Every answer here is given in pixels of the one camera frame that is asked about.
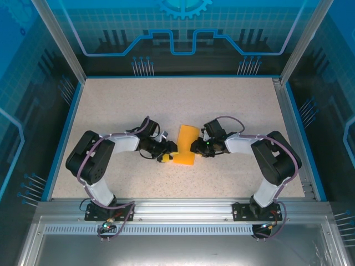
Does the blue printed enclosure panel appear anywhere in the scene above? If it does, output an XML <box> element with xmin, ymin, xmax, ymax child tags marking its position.
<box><xmin>45</xmin><ymin>0</ymin><xmax>320</xmax><ymax>77</ymax></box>
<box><xmin>288</xmin><ymin>0</ymin><xmax>355</xmax><ymax>250</ymax></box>
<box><xmin>0</xmin><ymin>0</ymin><xmax>81</xmax><ymax>266</ymax></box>

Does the sheet metal tray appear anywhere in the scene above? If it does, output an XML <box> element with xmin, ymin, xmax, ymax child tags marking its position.
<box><xmin>16</xmin><ymin>216</ymin><xmax>347</xmax><ymax>266</ymax></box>

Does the aluminium mounting rail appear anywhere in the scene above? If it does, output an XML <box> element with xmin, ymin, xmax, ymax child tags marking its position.
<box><xmin>37</xmin><ymin>198</ymin><xmax>331</xmax><ymax>223</ymax></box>

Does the slotted aluminium cable strip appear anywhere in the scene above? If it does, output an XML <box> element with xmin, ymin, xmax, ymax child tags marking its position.
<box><xmin>44</xmin><ymin>224</ymin><xmax>255</xmax><ymax>236</ymax></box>

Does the orange paper sheet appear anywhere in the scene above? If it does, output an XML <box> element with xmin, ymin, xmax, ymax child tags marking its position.
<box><xmin>172</xmin><ymin>124</ymin><xmax>200</xmax><ymax>167</ymax></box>

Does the cable connector with green light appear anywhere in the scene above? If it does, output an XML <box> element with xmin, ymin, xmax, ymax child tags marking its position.
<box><xmin>102</xmin><ymin>217</ymin><xmax>116</xmax><ymax>231</ymax></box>

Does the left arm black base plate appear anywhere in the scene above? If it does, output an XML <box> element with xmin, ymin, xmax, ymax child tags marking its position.
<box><xmin>84</xmin><ymin>203</ymin><xmax>136</xmax><ymax>222</ymax></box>

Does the aluminium frame post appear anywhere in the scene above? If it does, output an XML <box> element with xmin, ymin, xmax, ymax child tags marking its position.
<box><xmin>30</xmin><ymin>0</ymin><xmax>87</xmax><ymax>84</ymax></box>
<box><xmin>279</xmin><ymin>0</ymin><xmax>336</xmax><ymax>85</ymax></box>

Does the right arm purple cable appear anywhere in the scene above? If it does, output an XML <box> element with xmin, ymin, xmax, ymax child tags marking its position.
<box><xmin>216</xmin><ymin>115</ymin><xmax>302</xmax><ymax>241</ymax></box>

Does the aluminium side rail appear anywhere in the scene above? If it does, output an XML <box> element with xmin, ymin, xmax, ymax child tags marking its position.
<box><xmin>271</xmin><ymin>77</ymin><xmax>320</xmax><ymax>202</ymax></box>

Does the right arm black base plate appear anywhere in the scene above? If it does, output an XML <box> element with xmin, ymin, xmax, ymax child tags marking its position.
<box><xmin>232</xmin><ymin>202</ymin><xmax>281</xmax><ymax>222</ymax></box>

